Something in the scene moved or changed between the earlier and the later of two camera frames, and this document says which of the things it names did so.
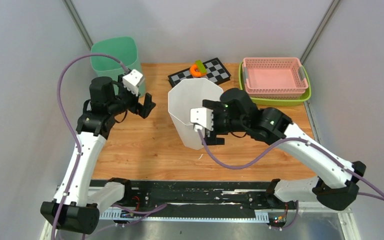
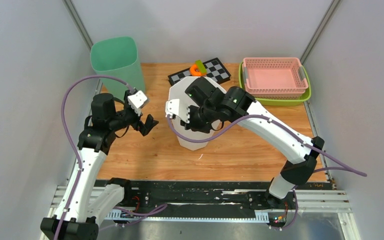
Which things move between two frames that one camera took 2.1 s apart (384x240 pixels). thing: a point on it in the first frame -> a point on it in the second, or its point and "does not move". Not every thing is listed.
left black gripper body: x=126 y=100 -> x=124 y=118
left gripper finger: x=148 y=104 -> x=150 y=122
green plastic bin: x=124 y=49 does not move
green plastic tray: x=280 y=102 does not move
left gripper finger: x=143 y=111 -> x=143 y=129
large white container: x=187 y=94 does not move
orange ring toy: x=196 y=74 does not move
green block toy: x=202 y=69 does not move
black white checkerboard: x=216 y=72 does not move
